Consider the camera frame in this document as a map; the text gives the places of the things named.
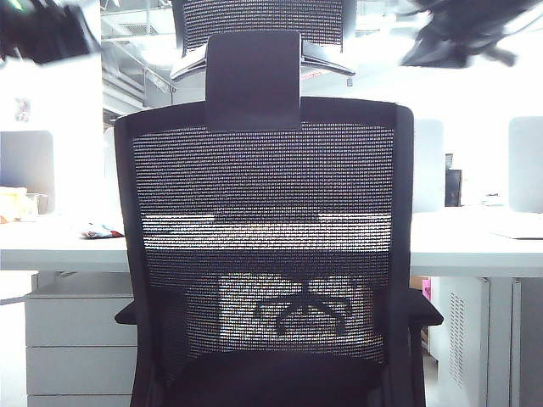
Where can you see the yellow crumpled bag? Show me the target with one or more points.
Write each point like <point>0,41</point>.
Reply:
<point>12,207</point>

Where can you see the white office desk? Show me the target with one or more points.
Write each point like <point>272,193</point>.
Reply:
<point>458,250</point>

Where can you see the small wall poster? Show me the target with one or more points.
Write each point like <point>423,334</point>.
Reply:
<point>22,109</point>

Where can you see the grey desk partition screen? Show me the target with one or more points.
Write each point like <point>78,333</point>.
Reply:
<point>27,169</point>
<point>111,169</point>
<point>429,165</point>
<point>528,165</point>

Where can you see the grey drawer cabinet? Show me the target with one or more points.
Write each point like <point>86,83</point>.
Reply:
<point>76,330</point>

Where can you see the pink box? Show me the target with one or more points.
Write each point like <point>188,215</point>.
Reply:
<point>426,288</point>

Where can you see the black star chair base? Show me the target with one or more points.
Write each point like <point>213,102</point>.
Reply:
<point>306,305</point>

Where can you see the colourful snack bag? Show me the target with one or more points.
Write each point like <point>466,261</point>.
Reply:
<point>102,232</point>

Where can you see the white perforated desk panel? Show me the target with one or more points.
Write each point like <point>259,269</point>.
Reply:
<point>458,339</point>

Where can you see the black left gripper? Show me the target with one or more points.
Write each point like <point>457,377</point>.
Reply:
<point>46,29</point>

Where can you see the clear glass mug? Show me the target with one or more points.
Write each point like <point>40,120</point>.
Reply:
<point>40,203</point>

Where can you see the red hanging sign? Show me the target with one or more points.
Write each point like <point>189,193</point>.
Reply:
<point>311,76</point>

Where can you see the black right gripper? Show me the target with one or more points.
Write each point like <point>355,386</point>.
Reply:
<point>479,19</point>

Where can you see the black mesh office chair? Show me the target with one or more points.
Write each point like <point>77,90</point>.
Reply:
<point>254,85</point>

